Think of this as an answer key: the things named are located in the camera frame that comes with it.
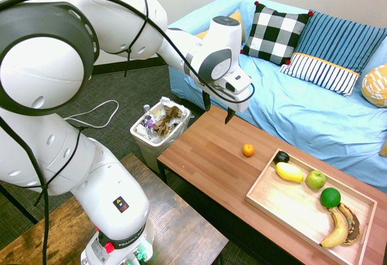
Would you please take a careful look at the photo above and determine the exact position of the dark green round fruit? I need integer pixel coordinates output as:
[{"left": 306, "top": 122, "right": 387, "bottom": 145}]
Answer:
[{"left": 320, "top": 187, "right": 342, "bottom": 208}]

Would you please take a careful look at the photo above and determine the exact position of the yellow banana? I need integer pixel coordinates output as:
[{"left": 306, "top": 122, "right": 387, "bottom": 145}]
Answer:
[{"left": 319, "top": 206, "right": 350, "bottom": 248}]

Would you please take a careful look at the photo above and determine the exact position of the light blue covered sofa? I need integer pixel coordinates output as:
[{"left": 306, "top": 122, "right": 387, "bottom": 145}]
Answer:
[{"left": 167, "top": 0, "right": 387, "bottom": 193}]

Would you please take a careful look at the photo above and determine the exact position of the white navy striped pillow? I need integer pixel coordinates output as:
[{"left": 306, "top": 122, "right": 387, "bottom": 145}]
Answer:
[{"left": 278, "top": 52, "right": 361, "bottom": 99}]

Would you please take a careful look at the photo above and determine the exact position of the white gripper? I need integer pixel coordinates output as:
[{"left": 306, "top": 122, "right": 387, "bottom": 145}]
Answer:
[{"left": 201, "top": 77, "right": 253, "bottom": 125}]

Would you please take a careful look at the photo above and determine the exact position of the yellow white patterned pillow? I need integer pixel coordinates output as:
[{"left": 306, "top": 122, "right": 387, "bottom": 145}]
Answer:
[{"left": 360, "top": 63, "right": 387, "bottom": 108}]

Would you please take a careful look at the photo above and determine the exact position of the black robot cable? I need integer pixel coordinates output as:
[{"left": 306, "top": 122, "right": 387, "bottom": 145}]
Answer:
[{"left": 0, "top": 0, "right": 256, "bottom": 265}]

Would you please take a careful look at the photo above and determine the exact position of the white power cable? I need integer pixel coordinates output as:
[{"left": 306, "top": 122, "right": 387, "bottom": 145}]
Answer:
[{"left": 65, "top": 99, "right": 120, "bottom": 129}]

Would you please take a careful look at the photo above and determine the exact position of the black floor bar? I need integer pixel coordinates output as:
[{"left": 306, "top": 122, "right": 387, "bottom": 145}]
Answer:
[{"left": 0, "top": 183, "right": 39, "bottom": 226}]

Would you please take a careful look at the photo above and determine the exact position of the black round fruit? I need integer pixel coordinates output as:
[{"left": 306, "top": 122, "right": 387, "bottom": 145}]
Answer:
[{"left": 273, "top": 151, "right": 290, "bottom": 165}]

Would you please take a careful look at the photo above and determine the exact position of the blue striped pillow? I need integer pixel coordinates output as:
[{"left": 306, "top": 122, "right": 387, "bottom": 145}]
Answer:
[{"left": 291, "top": 10, "right": 387, "bottom": 75}]

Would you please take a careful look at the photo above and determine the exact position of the reddish wooden coffee table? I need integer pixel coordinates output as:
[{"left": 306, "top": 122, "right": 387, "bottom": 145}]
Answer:
[{"left": 156, "top": 104, "right": 387, "bottom": 265}]

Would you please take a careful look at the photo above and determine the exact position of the light wooden tray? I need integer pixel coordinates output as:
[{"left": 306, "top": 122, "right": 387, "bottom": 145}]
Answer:
[{"left": 244, "top": 148, "right": 379, "bottom": 265}]

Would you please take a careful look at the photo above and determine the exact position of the white trash bin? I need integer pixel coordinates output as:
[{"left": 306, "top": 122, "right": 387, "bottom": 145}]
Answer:
[{"left": 129, "top": 96, "right": 192, "bottom": 174}]

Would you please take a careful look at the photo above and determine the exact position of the black white checkered pillow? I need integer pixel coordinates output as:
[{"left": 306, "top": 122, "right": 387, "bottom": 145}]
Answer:
[{"left": 240, "top": 1, "right": 314, "bottom": 66}]

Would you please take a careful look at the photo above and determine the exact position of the crumpled brown paper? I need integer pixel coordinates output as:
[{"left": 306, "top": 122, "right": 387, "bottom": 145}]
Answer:
[{"left": 152, "top": 105, "right": 185, "bottom": 136}]

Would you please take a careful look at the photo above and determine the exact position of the overripe brown banana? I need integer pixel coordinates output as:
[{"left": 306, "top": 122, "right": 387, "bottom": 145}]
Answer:
[{"left": 337, "top": 203, "right": 363, "bottom": 246}]

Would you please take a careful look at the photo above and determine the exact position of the rustic dark wooden table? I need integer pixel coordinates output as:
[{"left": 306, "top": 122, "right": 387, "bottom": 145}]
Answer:
[{"left": 0, "top": 152, "right": 230, "bottom": 265}]

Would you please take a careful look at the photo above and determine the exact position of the clear plastic bottle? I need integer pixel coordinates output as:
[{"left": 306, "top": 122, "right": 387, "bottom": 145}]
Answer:
[{"left": 141, "top": 103, "right": 157, "bottom": 140}]

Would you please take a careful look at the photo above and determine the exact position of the green apple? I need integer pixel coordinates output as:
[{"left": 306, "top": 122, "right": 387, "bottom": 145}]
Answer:
[{"left": 305, "top": 170, "right": 327, "bottom": 191}]

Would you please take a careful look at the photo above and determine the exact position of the plain yellow pillow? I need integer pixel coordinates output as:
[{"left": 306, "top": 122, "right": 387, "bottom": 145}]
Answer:
[{"left": 193, "top": 10, "right": 246, "bottom": 41}]

